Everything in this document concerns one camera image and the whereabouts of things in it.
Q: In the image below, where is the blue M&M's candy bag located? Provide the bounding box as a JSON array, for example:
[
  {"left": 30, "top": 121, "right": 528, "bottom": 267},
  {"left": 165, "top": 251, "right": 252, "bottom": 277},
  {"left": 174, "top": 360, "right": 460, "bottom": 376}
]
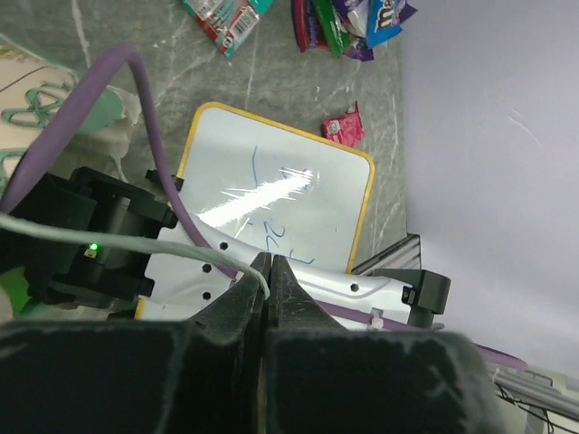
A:
[{"left": 365, "top": 0, "right": 418, "bottom": 48}]

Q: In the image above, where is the purple Fox's berries candy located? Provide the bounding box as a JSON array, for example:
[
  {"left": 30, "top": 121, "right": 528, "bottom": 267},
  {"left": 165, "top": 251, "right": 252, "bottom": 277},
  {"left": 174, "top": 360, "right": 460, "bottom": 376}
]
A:
[{"left": 291, "top": 0, "right": 329, "bottom": 52}]

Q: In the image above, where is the small yellow-framed whiteboard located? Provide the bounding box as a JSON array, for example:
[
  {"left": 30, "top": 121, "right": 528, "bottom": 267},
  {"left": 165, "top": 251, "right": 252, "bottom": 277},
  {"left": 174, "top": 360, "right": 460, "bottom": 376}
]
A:
[{"left": 135, "top": 101, "right": 376, "bottom": 320}]

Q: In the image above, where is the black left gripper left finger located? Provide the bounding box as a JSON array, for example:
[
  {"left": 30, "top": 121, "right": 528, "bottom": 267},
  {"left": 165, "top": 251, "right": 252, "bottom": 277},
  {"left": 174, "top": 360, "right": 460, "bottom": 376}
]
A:
[{"left": 1, "top": 276, "right": 266, "bottom": 433}]

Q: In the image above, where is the teal snack packet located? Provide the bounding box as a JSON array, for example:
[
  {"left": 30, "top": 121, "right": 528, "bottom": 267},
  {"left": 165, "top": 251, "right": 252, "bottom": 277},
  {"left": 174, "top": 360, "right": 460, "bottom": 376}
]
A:
[{"left": 181, "top": 0, "right": 273, "bottom": 58}]

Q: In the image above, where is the red snack packet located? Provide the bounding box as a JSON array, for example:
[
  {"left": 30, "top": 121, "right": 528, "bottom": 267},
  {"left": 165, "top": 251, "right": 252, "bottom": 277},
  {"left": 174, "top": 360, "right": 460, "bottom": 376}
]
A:
[{"left": 321, "top": 101, "right": 365, "bottom": 148}]

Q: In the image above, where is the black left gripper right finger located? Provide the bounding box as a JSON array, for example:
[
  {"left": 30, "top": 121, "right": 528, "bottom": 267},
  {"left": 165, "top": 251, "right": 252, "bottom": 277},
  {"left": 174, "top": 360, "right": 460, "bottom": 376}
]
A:
[{"left": 264, "top": 256, "right": 505, "bottom": 433}]

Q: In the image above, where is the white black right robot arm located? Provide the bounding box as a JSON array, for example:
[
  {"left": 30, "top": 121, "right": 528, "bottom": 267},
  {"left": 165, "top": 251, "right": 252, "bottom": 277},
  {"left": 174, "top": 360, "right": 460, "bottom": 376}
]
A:
[{"left": 1, "top": 167, "right": 451, "bottom": 330}]

